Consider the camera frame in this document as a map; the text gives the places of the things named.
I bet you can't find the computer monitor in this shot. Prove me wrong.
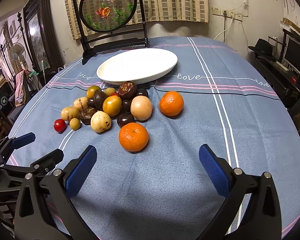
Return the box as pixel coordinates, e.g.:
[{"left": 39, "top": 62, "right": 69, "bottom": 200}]
[{"left": 283, "top": 38, "right": 300, "bottom": 74}]

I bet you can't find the wall power strip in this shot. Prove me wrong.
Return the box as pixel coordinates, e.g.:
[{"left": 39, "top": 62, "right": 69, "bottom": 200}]
[{"left": 212, "top": 7, "right": 243, "bottom": 22}]

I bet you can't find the white oval plate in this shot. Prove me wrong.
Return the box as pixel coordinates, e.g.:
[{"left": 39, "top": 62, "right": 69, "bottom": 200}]
[{"left": 96, "top": 48, "right": 178, "bottom": 86}]

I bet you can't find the peeled pale water chestnut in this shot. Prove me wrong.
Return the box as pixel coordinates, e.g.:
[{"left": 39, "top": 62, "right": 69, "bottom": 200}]
[{"left": 61, "top": 106, "right": 80, "bottom": 121}]

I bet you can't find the small longan fruit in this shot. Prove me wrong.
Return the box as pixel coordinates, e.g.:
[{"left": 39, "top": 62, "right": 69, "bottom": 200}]
[
  {"left": 104, "top": 87, "right": 116, "bottom": 96},
  {"left": 69, "top": 118, "right": 81, "bottom": 131}
]

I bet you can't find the large tan round fruit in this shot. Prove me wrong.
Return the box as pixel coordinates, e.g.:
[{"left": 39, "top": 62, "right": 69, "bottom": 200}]
[{"left": 130, "top": 95, "right": 153, "bottom": 121}]

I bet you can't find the goldfish round screen ornament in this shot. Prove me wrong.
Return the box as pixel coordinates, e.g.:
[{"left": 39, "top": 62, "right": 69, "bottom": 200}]
[{"left": 72, "top": 0, "right": 150, "bottom": 65}]

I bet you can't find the orange yellow tomato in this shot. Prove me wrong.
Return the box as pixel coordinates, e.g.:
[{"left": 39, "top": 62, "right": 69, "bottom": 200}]
[{"left": 102, "top": 95, "right": 122, "bottom": 117}]

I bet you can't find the dark wooden framed mirror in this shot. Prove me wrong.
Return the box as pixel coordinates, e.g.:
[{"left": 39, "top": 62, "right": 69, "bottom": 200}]
[{"left": 23, "top": 0, "right": 63, "bottom": 86}]

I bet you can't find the dark glossy chestnut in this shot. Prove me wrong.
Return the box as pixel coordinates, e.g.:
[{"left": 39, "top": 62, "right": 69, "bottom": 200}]
[
  {"left": 87, "top": 98, "right": 95, "bottom": 108},
  {"left": 117, "top": 113, "right": 135, "bottom": 128},
  {"left": 135, "top": 88, "right": 148, "bottom": 97},
  {"left": 122, "top": 100, "right": 132, "bottom": 113},
  {"left": 94, "top": 90, "right": 108, "bottom": 111}
]

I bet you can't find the standing electric fan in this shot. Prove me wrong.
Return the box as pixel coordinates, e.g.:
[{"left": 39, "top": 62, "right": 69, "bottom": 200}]
[{"left": 8, "top": 43, "right": 28, "bottom": 74}]

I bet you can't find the green yellow tomato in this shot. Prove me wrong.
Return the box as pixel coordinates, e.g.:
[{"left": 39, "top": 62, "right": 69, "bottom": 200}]
[{"left": 86, "top": 85, "right": 101, "bottom": 99}]

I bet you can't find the dark water chestnut top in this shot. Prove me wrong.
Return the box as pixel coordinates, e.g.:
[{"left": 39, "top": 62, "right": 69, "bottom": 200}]
[{"left": 118, "top": 81, "right": 137, "bottom": 100}]

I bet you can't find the yellow spotted pear fruit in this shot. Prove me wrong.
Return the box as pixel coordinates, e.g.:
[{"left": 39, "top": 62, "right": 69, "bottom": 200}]
[{"left": 90, "top": 111, "right": 112, "bottom": 133}]

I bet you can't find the beige checked curtain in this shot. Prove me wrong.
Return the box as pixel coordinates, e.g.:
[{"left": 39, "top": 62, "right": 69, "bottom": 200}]
[{"left": 64, "top": 0, "right": 209, "bottom": 40}]

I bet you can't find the small red cherry tomato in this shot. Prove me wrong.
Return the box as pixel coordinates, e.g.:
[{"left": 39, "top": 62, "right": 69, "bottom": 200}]
[{"left": 53, "top": 119, "right": 66, "bottom": 133}]

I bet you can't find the blue striped tablecloth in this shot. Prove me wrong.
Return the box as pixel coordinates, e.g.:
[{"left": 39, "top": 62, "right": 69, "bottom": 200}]
[{"left": 9, "top": 37, "right": 300, "bottom": 239}]

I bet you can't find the black hat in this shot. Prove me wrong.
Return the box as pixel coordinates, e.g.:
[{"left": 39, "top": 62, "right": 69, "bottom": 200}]
[{"left": 248, "top": 38, "right": 275, "bottom": 60}]

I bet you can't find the black desk shelf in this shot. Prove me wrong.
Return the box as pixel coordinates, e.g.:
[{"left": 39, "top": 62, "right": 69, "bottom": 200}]
[{"left": 251, "top": 28, "right": 300, "bottom": 111}]

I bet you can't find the white power cable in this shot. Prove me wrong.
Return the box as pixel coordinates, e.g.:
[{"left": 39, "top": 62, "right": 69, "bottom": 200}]
[{"left": 213, "top": 0, "right": 249, "bottom": 43}]

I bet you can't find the mandarin orange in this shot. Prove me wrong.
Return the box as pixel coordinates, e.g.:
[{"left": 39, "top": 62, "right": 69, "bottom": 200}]
[
  {"left": 159, "top": 91, "right": 184, "bottom": 117},
  {"left": 119, "top": 122, "right": 149, "bottom": 152}
]

